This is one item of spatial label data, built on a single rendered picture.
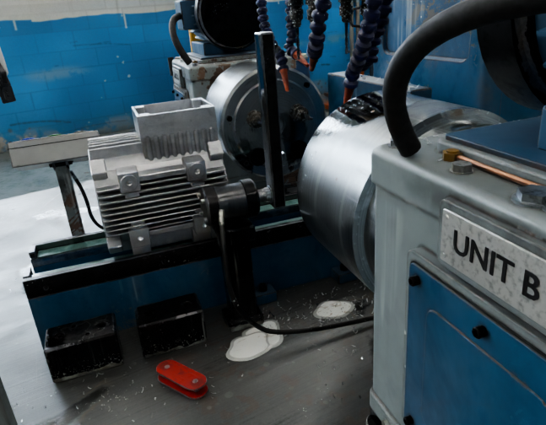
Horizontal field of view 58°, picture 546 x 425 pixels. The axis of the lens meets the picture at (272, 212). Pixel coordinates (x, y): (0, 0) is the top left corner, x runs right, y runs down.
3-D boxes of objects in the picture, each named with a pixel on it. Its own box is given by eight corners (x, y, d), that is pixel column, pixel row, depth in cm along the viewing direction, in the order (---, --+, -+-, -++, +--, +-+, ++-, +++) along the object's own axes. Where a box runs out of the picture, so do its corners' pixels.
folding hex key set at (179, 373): (153, 379, 71) (151, 369, 70) (170, 366, 73) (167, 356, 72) (197, 403, 66) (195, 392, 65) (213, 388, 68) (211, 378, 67)
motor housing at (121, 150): (211, 207, 98) (198, 113, 91) (237, 245, 82) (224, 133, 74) (107, 228, 93) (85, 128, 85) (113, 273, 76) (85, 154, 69)
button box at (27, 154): (105, 158, 107) (100, 133, 106) (103, 153, 100) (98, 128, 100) (18, 171, 102) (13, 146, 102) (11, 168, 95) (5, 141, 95)
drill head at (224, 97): (280, 139, 146) (274, 51, 137) (336, 172, 114) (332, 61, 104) (197, 153, 139) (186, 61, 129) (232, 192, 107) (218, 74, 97)
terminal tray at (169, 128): (206, 137, 89) (201, 97, 86) (220, 150, 79) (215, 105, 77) (138, 147, 85) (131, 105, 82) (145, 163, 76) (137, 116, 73)
